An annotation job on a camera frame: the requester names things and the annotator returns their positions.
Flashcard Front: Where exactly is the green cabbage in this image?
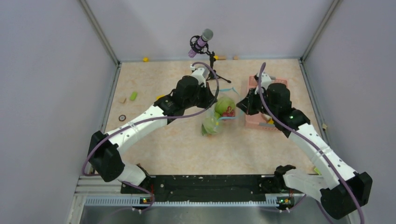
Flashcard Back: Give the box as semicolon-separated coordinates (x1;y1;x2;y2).
201;115;221;136

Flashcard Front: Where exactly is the wooden peg at wall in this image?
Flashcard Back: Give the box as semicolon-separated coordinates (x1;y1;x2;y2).
213;55;227;61

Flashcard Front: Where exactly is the round green fruit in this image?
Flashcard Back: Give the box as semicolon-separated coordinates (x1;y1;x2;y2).
214;97;236;115

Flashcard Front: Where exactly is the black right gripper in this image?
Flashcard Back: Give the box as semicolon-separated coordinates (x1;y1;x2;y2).
236;87;277;117

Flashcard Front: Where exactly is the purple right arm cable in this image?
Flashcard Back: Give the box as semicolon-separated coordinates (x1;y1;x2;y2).
257;62;366;224

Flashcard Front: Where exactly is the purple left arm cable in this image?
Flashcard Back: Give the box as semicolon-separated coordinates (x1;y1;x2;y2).
81;62;220;214

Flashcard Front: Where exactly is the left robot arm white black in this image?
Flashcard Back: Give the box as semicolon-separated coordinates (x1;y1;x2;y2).
84;76;219;193

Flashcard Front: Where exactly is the grey purple microphone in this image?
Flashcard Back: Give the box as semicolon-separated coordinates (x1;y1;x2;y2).
188;28;213;58

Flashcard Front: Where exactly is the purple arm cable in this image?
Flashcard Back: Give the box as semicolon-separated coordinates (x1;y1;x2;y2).
257;62;366;224
81;62;220;214

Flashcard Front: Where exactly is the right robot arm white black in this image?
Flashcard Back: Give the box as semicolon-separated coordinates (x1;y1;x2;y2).
236;83;373;224

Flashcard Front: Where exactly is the pink plastic perforated basket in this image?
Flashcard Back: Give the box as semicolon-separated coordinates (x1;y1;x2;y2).
245;76;288;131

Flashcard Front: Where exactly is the red grapes bunch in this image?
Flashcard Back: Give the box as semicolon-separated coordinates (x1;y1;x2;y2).
221;106;235;117

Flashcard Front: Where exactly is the white garlic bulb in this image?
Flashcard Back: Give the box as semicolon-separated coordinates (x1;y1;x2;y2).
262;114;272;122

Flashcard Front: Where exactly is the green toy block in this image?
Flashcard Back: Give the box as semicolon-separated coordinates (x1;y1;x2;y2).
129;91;138;101

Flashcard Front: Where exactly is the light green block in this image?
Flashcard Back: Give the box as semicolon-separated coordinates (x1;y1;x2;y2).
314;167;321;175

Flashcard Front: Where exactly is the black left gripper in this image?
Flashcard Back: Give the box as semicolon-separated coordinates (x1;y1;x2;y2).
184;81;218;109

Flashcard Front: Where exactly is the clear zip bag blue zipper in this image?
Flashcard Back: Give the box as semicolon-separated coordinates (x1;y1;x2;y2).
201;87;242;136

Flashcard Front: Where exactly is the yellow rectangular block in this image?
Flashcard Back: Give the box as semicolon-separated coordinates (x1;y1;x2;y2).
156;95;165;100

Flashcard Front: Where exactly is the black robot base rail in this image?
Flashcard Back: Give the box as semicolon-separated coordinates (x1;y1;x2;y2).
120;175;299;206

